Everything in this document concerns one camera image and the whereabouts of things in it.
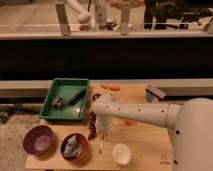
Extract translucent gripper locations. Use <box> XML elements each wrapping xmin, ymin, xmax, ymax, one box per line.
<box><xmin>95</xmin><ymin>117</ymin><xmax>113</xmax><ymax>139</ymax></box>

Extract silver fork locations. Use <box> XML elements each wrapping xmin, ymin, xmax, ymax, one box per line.
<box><xmin>99</xmin><ymin>139</ymin><xmax>104</xmax><ymax>154</ymax></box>

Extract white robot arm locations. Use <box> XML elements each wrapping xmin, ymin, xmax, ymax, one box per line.
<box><xmin>92</xmin><ymin>93</ymin><xmax>213</xmax><ymax>171</ymax></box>

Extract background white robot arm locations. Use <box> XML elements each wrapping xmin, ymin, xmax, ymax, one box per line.
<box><xmin>67</xmin><ymin>0</ymin><xmax>91</xmax><ymax>28</ymax></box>

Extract dark grape bunch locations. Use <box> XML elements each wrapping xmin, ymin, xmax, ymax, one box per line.
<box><xmin>88</xmin><ymin>112</ymin><xmax>97</xmax><ymax>140</ymax></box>

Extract orange fruit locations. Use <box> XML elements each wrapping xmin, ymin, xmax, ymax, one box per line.
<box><xmin>125</xmin><ymin>119</ymin><xmax>136</xmax><ymax>126</ymax></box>

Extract small metal cup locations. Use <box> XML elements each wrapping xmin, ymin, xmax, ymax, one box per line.
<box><xmin>92</xmin><ymin>93</ymin><xmax>101</xmax><ymax>102</ymax></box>

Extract orange carrot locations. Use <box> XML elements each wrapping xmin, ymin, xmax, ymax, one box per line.
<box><xmin>101</xmin><ymin>84</ymin><xmax>120</xmax><ymax>91</ymax></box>

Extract red-brown bowl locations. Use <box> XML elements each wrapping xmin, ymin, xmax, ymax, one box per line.
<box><xmin>60</xmin><ymin>133</ymin><xmax>89</xmax><ymax>163</ymax></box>

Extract blue-grey cloth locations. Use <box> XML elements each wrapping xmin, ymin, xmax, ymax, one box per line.
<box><xmin>63</xmin><ymin>135</ymin><xmax>82</xmax><ymax>158</ymax></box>

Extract black brush in tray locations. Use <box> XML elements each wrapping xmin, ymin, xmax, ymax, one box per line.
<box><xmin>51</xmin><ymin>89</ymin><xmax>86</xmax><ymax>109</ymax></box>

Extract green plastic tray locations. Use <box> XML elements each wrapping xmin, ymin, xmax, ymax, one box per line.
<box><xmin>39</xmin><ymin>78</ymin><xmax>89</xmax><ymax>122</ymax></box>

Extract blue and grey brush block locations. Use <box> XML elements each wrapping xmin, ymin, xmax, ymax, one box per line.
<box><xmin>145</xmin><ymin>84</ymin><xmax>166</xmax><ymax>102</ymax></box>

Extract purple bowl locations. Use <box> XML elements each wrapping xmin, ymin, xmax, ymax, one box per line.
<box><xmin>23</xmin><ymin>125</ymin><xmax>55</xmax><ymax>155</ymax></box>

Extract white background bottle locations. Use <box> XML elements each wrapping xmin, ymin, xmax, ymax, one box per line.
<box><xmin>95</xmin><ymin>0</ymin><xmax>107</xmax><ymax>30</ymax></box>

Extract person legs in background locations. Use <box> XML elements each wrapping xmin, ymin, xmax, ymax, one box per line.
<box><xmin>144</xmin><ymin>0</ymin><xmax>167</xmax><ymax>30</ymax></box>

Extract wooden post left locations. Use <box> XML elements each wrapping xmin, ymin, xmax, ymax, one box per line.
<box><xmin>55</xmin><ymin>1</ymin><xmax>70</xmax><ymax>36</ymax></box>

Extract wooden post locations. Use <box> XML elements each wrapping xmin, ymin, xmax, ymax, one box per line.
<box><xmin>55</xmin><ymin>1</ymin><xmax>70</xmax><ymax>36</ymax></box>
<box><xmin>120</xmin><ymin>1</ymin><xmax>130</xmax><ymax>35</ymax></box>

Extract wooden post right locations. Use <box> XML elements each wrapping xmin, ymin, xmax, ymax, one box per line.
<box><xmin>120</xmin><ymin>1</ymin><xmax>130</xmax><ymax>35</ymax></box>

